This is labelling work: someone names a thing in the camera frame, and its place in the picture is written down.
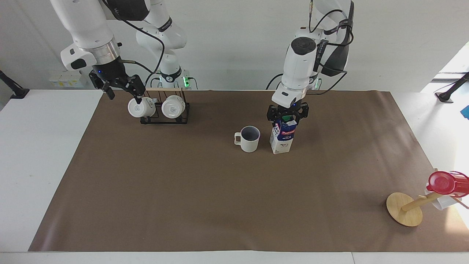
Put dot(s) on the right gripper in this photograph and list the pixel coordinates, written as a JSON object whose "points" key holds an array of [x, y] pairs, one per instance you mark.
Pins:
{"points": [[111, 72]]}

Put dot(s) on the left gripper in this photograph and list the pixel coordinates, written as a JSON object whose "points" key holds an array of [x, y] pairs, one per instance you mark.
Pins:
{"points": [[289, 110]]}

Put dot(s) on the blue and white milk carton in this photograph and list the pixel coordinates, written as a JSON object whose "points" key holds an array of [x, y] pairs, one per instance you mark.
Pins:
{"points": [[282, 139]]}

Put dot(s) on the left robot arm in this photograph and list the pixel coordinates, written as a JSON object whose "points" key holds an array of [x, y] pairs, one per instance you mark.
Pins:
{"points": [[298, 69]]}

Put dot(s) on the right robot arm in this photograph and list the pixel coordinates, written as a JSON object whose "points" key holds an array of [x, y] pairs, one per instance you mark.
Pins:
{"points": [[88, 25]]}

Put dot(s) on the red plastic cup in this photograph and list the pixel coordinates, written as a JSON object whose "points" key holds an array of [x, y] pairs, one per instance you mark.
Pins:
{"points": [[441, 183]]}

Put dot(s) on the clear white plastic cup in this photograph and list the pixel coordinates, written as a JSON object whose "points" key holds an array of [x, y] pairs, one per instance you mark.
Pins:
{"points": [[444, 202]]}

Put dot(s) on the white ribbed mug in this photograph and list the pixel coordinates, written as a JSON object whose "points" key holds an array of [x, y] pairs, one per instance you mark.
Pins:
{"points": [[251, 141], [172, 107], [138, 107]]}

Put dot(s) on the black stand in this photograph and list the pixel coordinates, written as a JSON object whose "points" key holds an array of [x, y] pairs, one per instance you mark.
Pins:
{"points": [[16, 93], [445, 96]]}

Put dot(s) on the wooden mug tree stand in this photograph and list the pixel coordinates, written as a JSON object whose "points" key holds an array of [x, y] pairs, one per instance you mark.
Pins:
{"points": [[403, 209]]}

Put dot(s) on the blue object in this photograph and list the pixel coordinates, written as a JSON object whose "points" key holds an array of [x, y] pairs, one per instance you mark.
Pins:
{"points": [[466, 112]]}

